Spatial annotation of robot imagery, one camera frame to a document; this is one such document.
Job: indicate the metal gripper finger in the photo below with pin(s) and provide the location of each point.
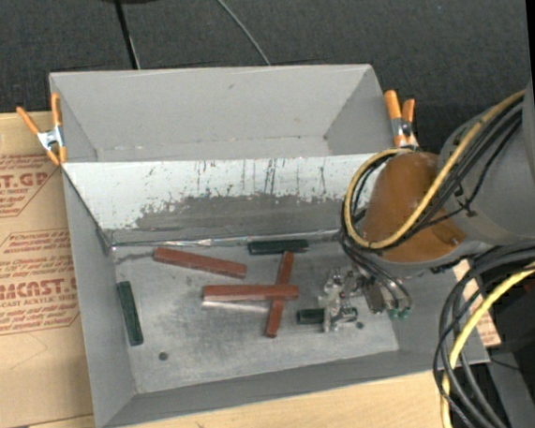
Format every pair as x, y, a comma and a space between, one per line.
342, 318
337, 288

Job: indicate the dark green block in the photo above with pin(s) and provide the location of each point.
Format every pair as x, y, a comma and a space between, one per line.
130, 313
277, 247
310, 316

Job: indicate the red-brown flat block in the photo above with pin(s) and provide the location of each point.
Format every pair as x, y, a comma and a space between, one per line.
200, 262
242, 292
277, 312

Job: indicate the grey metal bin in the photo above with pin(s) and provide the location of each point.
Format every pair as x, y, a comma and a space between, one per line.
228, 193

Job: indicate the brown cardboard board red print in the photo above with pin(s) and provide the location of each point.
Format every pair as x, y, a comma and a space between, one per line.
36, 353

